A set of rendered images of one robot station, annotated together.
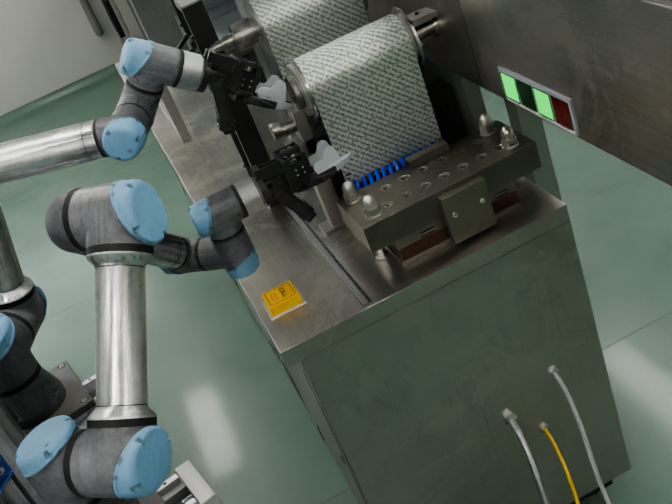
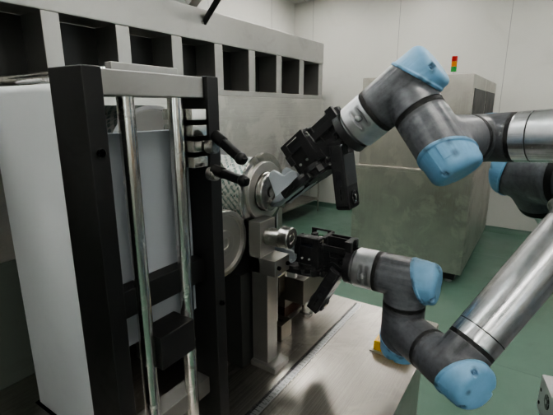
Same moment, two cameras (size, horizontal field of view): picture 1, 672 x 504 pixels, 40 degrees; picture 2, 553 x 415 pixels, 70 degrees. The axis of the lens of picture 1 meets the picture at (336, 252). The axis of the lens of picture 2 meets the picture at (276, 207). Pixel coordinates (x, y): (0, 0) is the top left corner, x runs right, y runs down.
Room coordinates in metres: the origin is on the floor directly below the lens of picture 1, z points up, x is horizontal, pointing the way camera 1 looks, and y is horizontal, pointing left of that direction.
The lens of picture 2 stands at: (2.37, 0.47, 1.41)
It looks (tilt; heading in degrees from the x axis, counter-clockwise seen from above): 14 degrees down; 223
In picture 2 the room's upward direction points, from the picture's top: straight up
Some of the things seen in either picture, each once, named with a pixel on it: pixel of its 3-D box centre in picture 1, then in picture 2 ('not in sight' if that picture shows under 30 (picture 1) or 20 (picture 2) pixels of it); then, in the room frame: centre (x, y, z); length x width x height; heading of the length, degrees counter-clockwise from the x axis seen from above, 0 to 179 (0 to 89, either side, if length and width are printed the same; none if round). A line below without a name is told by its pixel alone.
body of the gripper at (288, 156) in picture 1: (283, 175); (327, 255); (1.75, 0.04, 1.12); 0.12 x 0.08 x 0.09; 99
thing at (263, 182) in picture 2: (296, 91); (267, 191); (1.83, -0.05, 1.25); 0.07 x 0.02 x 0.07; 9
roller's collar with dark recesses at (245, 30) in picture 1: (246, 33); not in sight; (2.07, 0.00, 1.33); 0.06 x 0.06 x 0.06; 9
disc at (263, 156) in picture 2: (301, 89); (262, 190); (1.83, -0.06, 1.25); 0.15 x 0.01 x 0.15; 9
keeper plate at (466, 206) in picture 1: (468, 210); not in sight; (1.59, -0.28, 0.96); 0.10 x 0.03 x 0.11; 99
